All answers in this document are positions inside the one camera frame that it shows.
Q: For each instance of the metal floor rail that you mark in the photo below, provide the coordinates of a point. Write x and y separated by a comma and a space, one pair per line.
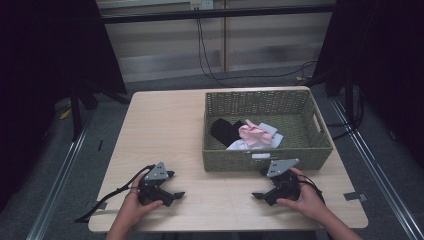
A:
380, 180
56, 190

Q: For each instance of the black horizontal bar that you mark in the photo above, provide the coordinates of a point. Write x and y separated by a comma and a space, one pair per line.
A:
213, 14

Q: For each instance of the grey tape strip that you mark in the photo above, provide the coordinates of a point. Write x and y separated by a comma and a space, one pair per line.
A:
101, 205
355, 196

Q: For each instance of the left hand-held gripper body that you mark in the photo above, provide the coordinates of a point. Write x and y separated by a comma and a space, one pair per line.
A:
154, 195

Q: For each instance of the black metal stand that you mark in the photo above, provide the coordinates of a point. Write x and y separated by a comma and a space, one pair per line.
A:
76, 113
348, 96

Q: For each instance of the yellow floor tag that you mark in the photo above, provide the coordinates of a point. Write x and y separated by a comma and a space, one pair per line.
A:
65, 114

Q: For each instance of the person's left hand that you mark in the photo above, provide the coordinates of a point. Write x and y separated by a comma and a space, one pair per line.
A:
133, 206

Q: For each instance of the white basket label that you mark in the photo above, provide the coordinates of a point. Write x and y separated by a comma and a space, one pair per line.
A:
261, 155

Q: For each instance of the light grey sock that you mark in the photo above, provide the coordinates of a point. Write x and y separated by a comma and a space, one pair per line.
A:
268, 128

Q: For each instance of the white wall outlet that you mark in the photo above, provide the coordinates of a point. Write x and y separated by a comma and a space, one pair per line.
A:
201, 4

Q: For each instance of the pink sock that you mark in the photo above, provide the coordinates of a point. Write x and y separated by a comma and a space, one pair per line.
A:
256, 135

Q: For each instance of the black sock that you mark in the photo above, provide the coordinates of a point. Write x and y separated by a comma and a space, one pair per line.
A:
224, 131

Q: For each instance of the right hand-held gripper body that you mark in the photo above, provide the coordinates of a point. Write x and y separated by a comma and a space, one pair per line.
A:
286, 186

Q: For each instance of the green woven basket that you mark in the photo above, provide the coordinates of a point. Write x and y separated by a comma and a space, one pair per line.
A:
300, 133

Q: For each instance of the pink and white cloth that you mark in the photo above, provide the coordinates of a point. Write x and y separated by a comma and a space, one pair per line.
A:
237, 145

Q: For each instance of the person's right hand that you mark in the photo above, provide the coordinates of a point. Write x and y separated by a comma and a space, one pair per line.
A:
308, 201

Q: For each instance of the black curtain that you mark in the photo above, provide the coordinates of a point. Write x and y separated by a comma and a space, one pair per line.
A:
386, 66
46, 66

